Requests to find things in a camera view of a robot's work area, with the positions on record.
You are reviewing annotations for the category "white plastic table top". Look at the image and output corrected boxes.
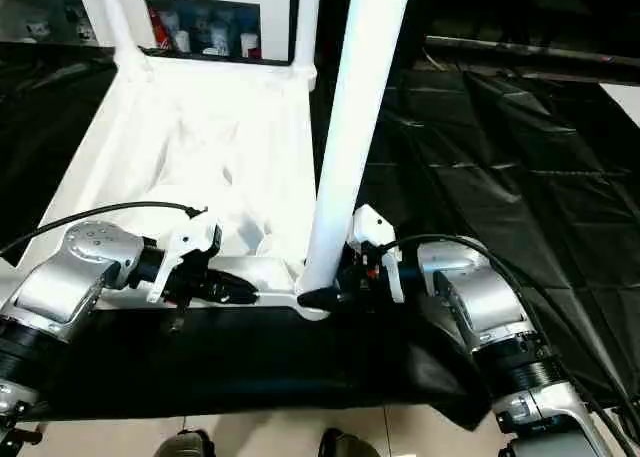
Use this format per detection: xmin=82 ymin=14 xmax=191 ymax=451
xmin=9 ymin=54 xmax=334 ymax=323

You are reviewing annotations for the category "white plastic table leg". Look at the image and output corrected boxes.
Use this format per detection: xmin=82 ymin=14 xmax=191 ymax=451
xmin=94 ymin=0 xmax=151 ymax=81
xmin=299 ymin=0 xmax=416 ymax=298
xmin=292 ymin=0 xmax=321 ymax=78

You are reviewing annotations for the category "brown round robot part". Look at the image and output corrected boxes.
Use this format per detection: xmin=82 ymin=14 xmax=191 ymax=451
xmin=158 ymin=428 xmax=217 ymax=457
xmin=318 ymin=428 xmax=381 ymax=457

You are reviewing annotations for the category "black work surface mat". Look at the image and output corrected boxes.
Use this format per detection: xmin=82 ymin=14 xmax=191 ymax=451
xmin=0 ymin=41 xmax=640 ymax=431

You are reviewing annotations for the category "red bottle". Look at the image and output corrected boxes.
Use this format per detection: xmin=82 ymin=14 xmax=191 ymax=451
xmin=152 ymin=9 xmax=171 ymax=51

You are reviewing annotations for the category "long dark metal rod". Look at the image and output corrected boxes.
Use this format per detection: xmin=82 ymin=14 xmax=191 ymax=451
xmin=424 ymin=35 xmax=640 ymax=71

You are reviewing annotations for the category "black backdrop cloth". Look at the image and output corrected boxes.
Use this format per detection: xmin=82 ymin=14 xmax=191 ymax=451
xmin=319 ymin=0 xmax=640 ymax=48

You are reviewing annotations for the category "white paper sheet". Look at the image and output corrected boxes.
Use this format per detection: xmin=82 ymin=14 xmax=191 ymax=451
xmin=599 ymin=82 xmax=640 ymax=128

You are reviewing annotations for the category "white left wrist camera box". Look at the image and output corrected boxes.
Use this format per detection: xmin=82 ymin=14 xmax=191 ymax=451
xmin=148 ymin=211 xmax=224 ymax=303

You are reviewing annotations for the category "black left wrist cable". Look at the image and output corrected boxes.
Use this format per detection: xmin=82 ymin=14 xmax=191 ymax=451
xmin=0 ymin=201 xmax=209 ymax=258

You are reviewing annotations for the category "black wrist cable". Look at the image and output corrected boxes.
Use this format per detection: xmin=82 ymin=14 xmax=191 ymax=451
xmin=0 ymin=201 xmax=209 ymax=258
xmin=379 ymin=234 xmax=640 ymax=457

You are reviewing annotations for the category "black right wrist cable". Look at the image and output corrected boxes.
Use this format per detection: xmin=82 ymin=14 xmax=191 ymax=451
xmin=379 ymin=234 xmax=640 ymax=457

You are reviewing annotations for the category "black folding table frame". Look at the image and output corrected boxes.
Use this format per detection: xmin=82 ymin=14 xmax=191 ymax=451
xmin=0 ymin=419 xmax=49 ymax=443

